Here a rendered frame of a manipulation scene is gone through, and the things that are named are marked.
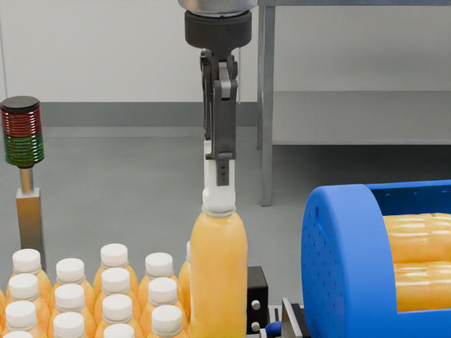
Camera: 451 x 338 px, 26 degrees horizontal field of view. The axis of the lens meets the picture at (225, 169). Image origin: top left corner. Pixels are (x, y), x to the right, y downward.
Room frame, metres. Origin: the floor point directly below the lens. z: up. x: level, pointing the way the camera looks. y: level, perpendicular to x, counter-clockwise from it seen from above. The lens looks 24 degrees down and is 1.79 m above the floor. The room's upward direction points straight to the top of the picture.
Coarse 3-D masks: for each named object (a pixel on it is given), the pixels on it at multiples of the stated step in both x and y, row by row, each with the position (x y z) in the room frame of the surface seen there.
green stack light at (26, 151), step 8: (8, 136) 1.45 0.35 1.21; (32, 136) 1.45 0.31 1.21; (40, 136) 1.46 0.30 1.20; (8, 144) 1.45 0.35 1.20; (16, 144) 1.44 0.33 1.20; (24, 144) 1.44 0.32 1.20; (32, 144) 1.45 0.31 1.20; (40, 144) 1.46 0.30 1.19; (8, 152) 1.45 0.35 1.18; (16, 152) 1.44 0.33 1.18; (24, 152) 1.44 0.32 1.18; (32, 152) 1.45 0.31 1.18; (40, 152) 1.46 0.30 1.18; (8, 160) 1.45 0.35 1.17; (16, 160) 1.44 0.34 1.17; (24, 160) 1.44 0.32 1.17; (32, 160) 1.45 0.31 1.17; (40, 160) 1.46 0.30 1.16
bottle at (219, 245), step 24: (216, 216) 1.04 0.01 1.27; (192, 240) 1.05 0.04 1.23; (216, 240) 1.03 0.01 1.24; (240, 240) 1.04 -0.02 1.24; (192, 264) 1.05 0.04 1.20; (216, 264) 1.03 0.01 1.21; (240, 264) 1.04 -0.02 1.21; (192, 288) 1.05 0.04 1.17; (216, 288) 1.03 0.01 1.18; (240, 288) 1.04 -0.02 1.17; (192, 312) 1.05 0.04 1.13; (216, 312) 1.03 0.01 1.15; (240, 312) 1.04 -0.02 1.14; (192, 336) 1.05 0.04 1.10; (216, 336) 1.03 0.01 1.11; (240, 336) 1.04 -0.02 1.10
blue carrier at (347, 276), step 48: (336, 192) 1.18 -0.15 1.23; (384, 192) 1.28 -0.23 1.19; (432, 192) 1.30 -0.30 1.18; (336, 240) 1.10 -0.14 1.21; (384, 240) 1.10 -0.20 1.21; (336, 288) 1.09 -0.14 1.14; (384, 288) 1.05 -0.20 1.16; (336, 336) 1.08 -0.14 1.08; (384, 336) 1.04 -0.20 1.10; (432, 336) 1.05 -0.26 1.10
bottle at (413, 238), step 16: (400, 224) 1.18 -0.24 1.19; (416, 224) 1.18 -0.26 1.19; (432, 224) 1.18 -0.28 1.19; (448, 224) 1.18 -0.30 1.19; (400, 240) 1.16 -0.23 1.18; (416, 240) 1.16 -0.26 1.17; (432, 240) 1.16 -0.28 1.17; (448, 240) 1.17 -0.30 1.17; (400, 256) 1.15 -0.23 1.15; (416, 256) 1.16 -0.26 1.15; (432, 256) 1.16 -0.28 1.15; (448, 256) 1.16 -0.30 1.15
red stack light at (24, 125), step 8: (32, 112) 1.45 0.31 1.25; (40, 112) 1.47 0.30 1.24; (8, 120) 1.44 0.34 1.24; (16, 120) 1.44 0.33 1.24; (24, 120) 1.44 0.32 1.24; (32, 120) 1.45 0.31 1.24; (40, 120) 1.47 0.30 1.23; (8, 128) 1.45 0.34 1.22; (16, 128) 1.44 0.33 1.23; (24, 128) 1.44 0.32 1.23; (32, 128) 1.45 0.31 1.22; (40, 128) 1.47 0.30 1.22; (16, 136) 1.44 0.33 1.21; (24, 136) 1.44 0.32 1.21
